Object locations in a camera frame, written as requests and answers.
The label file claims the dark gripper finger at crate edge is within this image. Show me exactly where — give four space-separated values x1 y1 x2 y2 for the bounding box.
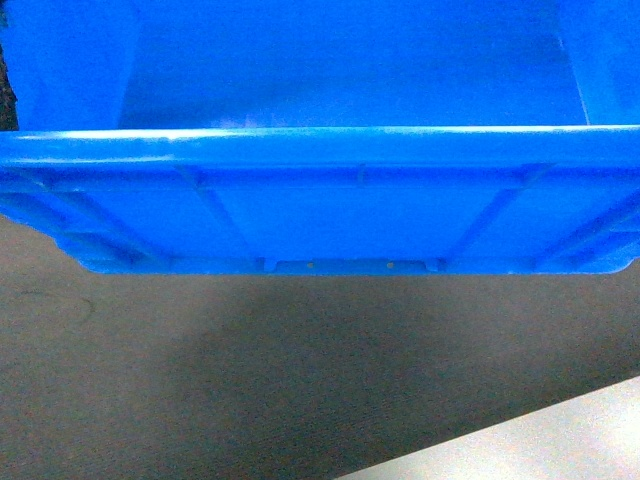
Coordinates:
0 48 19 131

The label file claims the large blue plastic crate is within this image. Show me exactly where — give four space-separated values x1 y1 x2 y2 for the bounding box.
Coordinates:
1 1 639 276

